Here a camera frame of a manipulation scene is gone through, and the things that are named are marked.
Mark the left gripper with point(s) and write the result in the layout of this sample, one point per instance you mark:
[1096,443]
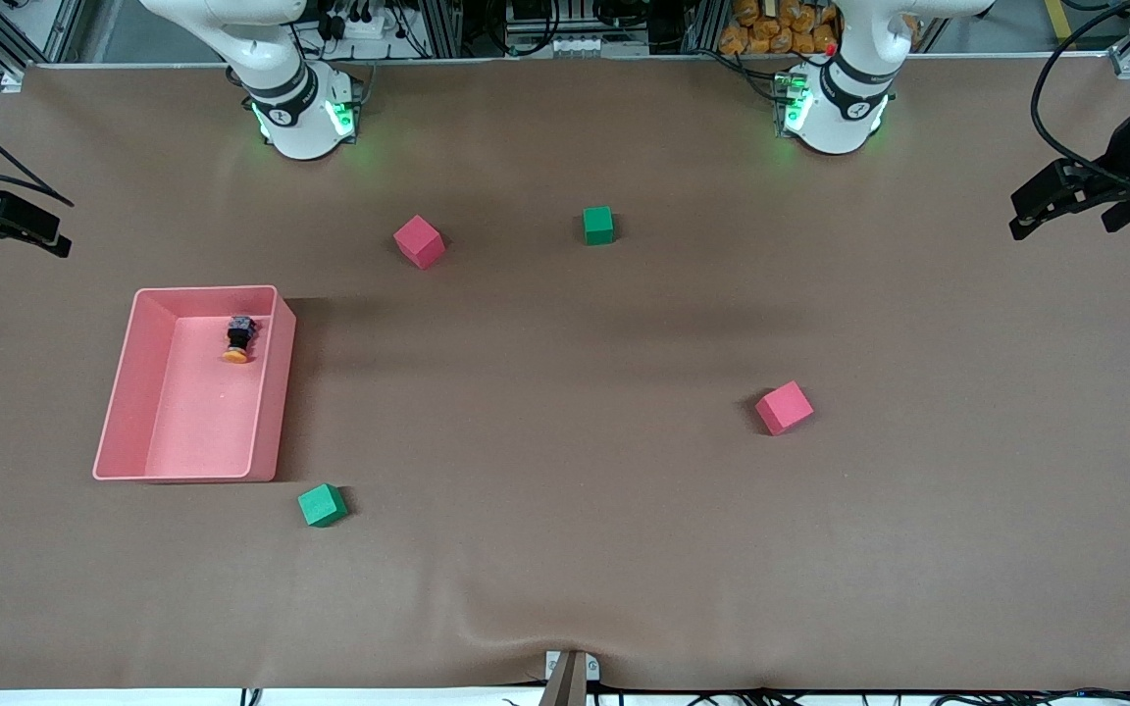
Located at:
[1125,158]

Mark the yellow mushroom push button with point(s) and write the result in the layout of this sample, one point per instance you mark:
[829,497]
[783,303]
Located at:
[239,338]

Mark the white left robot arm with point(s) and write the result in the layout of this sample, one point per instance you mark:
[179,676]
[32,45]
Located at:
[835,127]

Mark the pink plastic tray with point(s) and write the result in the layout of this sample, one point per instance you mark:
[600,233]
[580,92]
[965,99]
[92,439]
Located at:
[202,412]

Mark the orange snack bag pile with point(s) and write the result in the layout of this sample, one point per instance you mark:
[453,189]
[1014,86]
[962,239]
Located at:
[771,29]

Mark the pink foam cube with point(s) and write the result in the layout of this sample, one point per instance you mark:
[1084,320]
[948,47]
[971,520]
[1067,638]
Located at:
[784,407]
[418,240]

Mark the white power strip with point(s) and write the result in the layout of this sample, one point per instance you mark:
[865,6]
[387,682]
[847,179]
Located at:
[359,25]

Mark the green foam cube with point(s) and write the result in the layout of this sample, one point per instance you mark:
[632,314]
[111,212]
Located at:
[597,226]
[322,505]

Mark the white terminal block row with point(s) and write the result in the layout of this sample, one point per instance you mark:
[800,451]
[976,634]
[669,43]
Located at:
[555,45]

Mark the aluminium frame corner bracket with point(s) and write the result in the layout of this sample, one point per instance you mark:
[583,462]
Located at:
[1129,61]
[13,78]

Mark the metal table clamp bracket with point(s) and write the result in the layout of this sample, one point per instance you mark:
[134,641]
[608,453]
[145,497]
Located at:
[570,677]

